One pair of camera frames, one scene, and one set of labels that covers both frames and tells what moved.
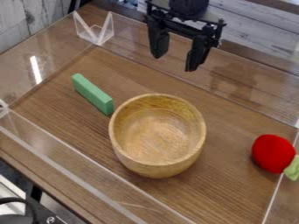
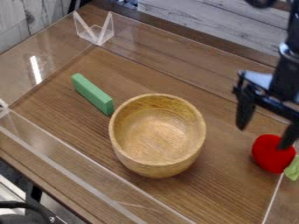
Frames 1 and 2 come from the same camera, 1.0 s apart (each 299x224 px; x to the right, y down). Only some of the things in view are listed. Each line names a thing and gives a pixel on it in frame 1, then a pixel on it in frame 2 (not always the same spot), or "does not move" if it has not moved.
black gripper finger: [159, 37] -> [246, 104]
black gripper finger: [198, 52] -> [289, 136]
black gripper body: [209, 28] -> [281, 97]
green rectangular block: [92, 94] does not move
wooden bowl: [156, 130] does not move
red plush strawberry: [273, 152] does not move
